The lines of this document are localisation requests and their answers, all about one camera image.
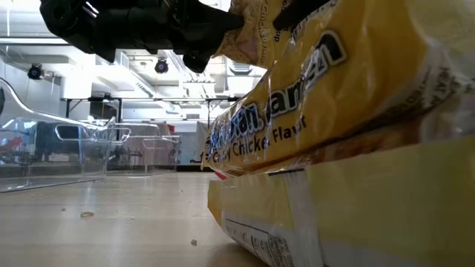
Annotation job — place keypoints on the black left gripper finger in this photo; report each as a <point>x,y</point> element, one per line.
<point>208,26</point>

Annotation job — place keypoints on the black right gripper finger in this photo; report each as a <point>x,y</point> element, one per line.
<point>297,11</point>

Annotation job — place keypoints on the yellow Maruchan chicken ramen pack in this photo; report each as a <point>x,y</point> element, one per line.
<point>371,207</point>
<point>371,81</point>
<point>248,41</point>

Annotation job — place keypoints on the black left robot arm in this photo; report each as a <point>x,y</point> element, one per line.
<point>67,22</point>

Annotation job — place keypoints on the red Maruchan noodle pack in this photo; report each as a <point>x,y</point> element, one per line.
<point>221,176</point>

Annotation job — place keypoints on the clear plastic bin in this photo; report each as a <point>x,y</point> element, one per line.
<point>148,167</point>
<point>44,174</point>

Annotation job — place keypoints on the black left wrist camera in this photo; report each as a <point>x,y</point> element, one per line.
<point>196,63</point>

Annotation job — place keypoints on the black hanging camera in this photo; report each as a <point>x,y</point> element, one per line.
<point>35,71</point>
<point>161,66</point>

